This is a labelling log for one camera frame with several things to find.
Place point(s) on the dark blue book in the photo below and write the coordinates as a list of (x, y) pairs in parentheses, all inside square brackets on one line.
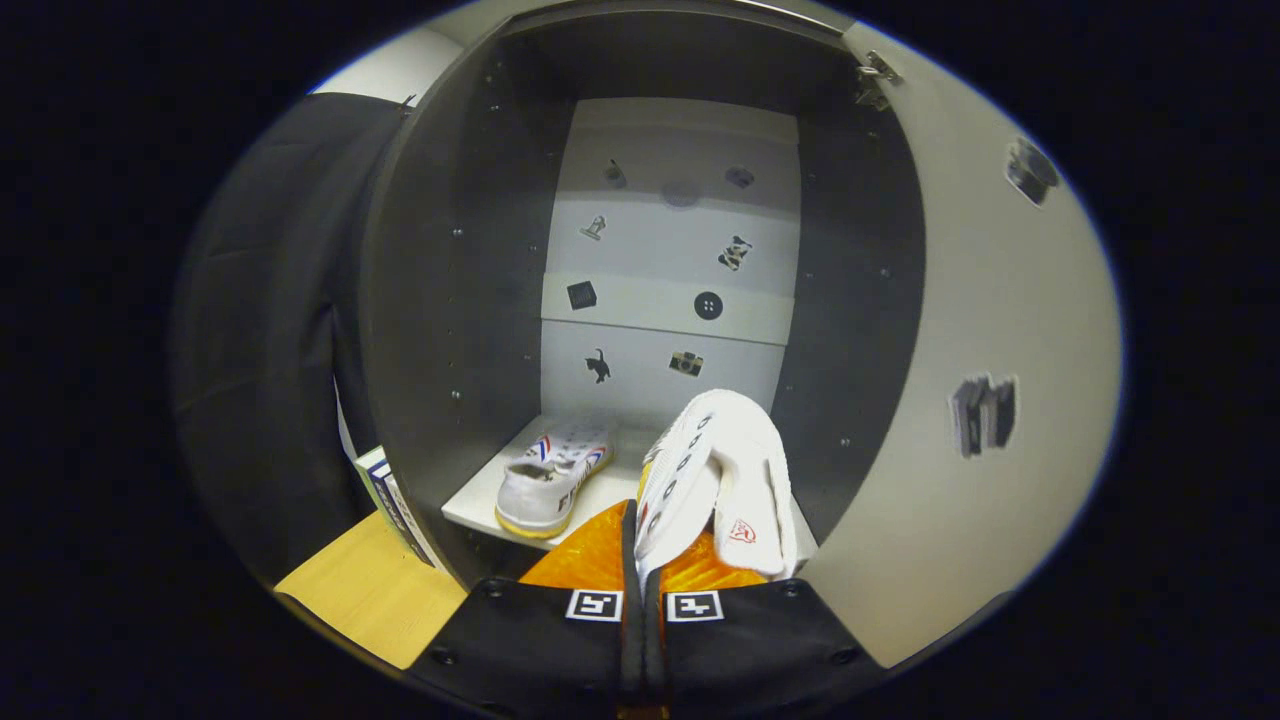
[(400, 510)]

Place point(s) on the black backdrop cloth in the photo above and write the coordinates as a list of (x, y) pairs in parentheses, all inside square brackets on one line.
[(260, 300)]

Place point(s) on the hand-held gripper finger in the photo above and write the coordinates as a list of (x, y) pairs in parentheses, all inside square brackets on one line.
[(630, 640), (653, 640)]

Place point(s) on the dark grey shoe cabinet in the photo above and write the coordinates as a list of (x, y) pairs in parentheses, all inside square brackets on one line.
[(450, 300)]

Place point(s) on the white shoe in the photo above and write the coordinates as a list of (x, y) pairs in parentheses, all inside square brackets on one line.
[(545, 490), (730, 450)]

